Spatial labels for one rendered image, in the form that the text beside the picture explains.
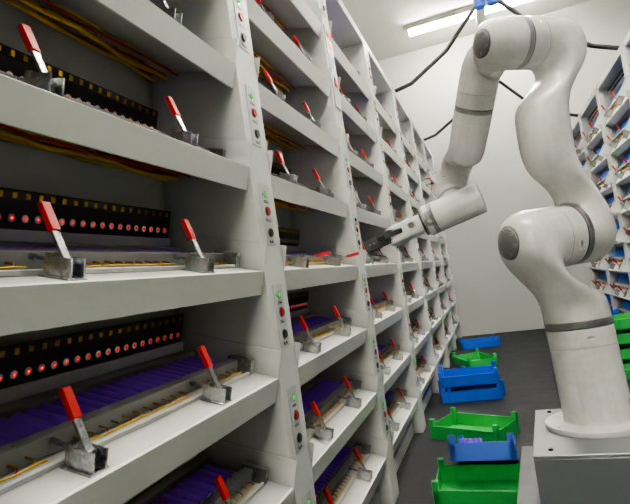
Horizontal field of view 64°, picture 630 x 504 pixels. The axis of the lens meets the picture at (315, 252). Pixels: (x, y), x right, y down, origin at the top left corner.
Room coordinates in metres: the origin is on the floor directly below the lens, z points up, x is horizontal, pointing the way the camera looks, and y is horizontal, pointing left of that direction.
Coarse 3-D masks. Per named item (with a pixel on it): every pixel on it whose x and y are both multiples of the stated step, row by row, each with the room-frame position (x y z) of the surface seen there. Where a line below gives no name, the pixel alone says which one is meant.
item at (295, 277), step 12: (312, 252) 1.66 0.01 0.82; (336, 252) 1.63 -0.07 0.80; (348, 252) 1.62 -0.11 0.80; (324, 264) 1.45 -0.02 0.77; (348, 264) 1.62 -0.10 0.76; (288, 276) 1.07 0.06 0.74; (300, 276) 1.14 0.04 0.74; (312, 276) 1.22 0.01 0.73; (324, 276) 1.30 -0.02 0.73; (336, 276) 1.41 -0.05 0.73; (348, 276) 1.52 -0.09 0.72; (288, 288) 1.08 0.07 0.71; (300, 288) 1.15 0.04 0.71
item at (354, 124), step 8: (344, 104) 1.78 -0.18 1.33; (344, 112) 1.80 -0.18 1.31; (352, 112) 1.88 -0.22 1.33; (344, 120) 2.06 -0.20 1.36; (352, 120) 1.91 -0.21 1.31; (360, 120) 2.00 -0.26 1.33; (344, 128) 2.21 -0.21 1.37; (352, 128) 2.19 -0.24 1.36; (360, 128) 2.03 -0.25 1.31; (368, 128) 2.13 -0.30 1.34; (376, 128) 2.27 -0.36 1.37; (376, 136) 2.28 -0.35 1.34
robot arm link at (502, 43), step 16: (512, 16) 0.94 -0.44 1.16; (480, 32) 0.95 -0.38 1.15; (496, 32) 0.93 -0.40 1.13; (512, 32) 0.92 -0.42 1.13; (528, 32) 0.93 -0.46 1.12; (480, 48) 0.96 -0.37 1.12; (496, 48) 0.94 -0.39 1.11; (512, 48) 0.93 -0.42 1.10; (528, 48) 0.94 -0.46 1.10; (464, 64) 1.13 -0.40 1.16; (480, 64) 0.98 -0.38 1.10; (496, 64) 0.96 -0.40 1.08; (512, 64) 0.96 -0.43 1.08; (464, 80) 1.14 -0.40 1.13; (480, 80) 1.12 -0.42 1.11; (496, 80) 1.12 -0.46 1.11; (464, 96) 1.16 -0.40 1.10; (480, 96) 1.14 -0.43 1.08
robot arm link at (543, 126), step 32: (544, 32) 0.94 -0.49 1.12; (576, 32) 0.96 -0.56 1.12; (544, 64) 0.98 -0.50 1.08; (576, 64) 0.96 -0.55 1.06; (544, 96) 0.95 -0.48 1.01; (544, 128) 0.95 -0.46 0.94; (544, 160) 0.96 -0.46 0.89; (576, 160) 0.96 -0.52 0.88; (576, 192) 0.98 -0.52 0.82; (608, 224) 0.97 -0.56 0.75
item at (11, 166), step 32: (0, 0) 0.70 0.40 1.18; (0, 32) 0.70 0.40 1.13; (64, 64) 0.81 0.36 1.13; (96, 64) 0.88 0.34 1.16; (128, 96) 0.95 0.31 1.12; (0, 160) 0.68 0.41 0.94; (32, 160) 0.73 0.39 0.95; (64, 160) 0.78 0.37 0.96; (96, 160) 0.85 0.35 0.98; (64, 192) 0.78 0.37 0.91; (96, 192) 0.84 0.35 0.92; (128, 192) 0.92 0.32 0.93; (160, 192) 1.01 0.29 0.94; (288, 224) 1.64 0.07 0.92; (128, 320) 0.88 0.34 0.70; (160, 480) 0.91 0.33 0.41
